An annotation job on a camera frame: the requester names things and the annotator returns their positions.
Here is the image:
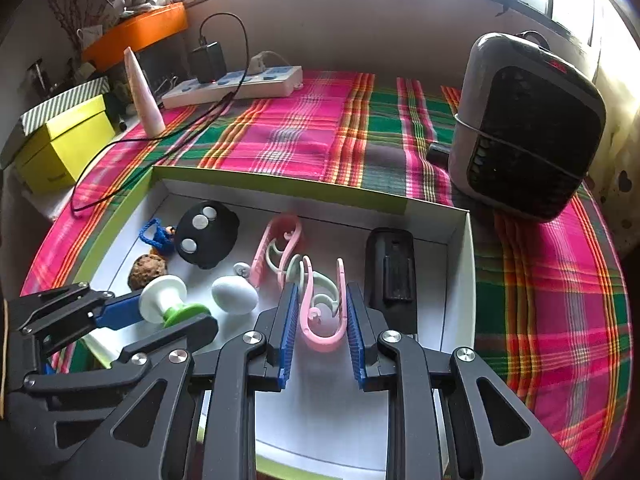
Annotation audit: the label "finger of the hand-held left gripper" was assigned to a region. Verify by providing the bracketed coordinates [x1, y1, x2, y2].
[24, 312, 220, 397]
[5, 282, 144, 357]

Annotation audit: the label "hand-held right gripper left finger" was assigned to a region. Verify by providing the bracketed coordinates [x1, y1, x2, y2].
[60, 281, 301, 480]

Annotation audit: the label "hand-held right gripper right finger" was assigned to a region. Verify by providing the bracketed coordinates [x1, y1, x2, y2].
[346, 281, 583, 480]

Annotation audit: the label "pink hair clip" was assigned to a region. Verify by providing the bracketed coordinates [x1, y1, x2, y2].
[250, 215, 303, 288]
[298, 255, 347, 353]

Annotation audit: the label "white and green massager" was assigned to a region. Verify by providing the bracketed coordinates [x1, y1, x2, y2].
[139, 275, 211, 328]

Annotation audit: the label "rough brown walnut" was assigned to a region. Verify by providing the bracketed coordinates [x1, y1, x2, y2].
[127, 253, 168, 291]

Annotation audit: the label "white egg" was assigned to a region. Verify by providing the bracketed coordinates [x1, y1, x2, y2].
[211, 276, 259, 316]

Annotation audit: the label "black clip-on light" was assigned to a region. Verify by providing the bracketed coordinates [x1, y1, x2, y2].
[364, 227, 418, 338]

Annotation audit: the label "green and white cardboard box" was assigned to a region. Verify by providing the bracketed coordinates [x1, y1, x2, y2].
[80, 165, 476, 480]

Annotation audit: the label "black round remote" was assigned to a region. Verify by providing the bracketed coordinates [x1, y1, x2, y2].
[176, 201, 241, 268]

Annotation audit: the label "yellow box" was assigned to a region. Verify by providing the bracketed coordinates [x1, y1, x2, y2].
[14, 95, 117, 195]

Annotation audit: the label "plaid blanket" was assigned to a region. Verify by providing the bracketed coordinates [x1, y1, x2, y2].
[20, 71, 631, 480]

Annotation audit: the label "white cosmetic tube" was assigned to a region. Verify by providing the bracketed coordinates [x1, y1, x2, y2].
[124, 46, 167, 137]

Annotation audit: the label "striped box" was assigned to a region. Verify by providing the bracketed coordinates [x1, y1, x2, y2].
[0, 77, 110, 168]

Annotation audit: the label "white power strip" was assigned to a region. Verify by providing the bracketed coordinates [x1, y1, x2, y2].
[161, 65, 304, 110]

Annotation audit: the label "black charger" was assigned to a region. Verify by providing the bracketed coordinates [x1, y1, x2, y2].
[191, 41, 227, 83]

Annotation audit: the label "grey desk fan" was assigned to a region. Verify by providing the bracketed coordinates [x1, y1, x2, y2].
[426, 31, 607, 223]

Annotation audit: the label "white plug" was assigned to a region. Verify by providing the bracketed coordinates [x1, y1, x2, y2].
[249, 51, 291, 73]

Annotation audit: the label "orange box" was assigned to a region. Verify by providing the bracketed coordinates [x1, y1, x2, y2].
[81, 1, 189, 71]

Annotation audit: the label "dried branches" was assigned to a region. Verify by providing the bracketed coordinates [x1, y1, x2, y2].
[40, 0, 108, 56]

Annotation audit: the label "cream heart-print curtain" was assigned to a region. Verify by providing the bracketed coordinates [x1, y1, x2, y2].
[585, 0, 640, 241]

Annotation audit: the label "blue and orange keychain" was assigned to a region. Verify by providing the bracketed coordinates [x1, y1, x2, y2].
[138, 218, 177, 256]

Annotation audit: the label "black charger cable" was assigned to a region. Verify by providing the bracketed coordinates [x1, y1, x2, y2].
[70, 12, 251, 218]

